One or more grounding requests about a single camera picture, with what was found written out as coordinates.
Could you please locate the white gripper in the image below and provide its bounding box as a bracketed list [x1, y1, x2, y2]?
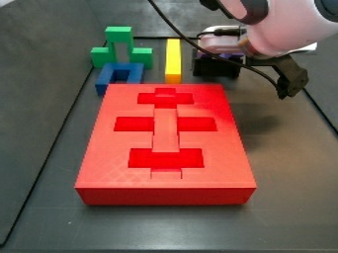
[196, 25, 318, 56]

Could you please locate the purple U-shaped block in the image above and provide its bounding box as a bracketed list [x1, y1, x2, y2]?
[194, 51, 245, 59]

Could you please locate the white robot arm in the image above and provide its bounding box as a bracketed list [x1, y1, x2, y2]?
[198, 0, 338, 59]

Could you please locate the red puzzle board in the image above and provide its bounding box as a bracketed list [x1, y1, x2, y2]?
[75, 84, 257, 206]

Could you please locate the yellow long bar block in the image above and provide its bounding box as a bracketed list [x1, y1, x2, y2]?
[166, 39, 182, 84]

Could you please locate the blue U-shaped block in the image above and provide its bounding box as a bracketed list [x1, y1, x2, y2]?
[95, 63, 144, 96]

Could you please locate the green stepped block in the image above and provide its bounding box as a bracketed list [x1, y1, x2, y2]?
[90, 27, 154, 69]

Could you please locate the black cable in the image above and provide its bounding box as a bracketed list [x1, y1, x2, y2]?
[147, 0, 282, 92]

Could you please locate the black fixture bracket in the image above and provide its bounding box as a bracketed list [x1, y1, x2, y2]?
[191, 56, 241, 79]

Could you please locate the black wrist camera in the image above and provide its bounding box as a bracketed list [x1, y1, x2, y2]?
[246, 55, 309, 99]

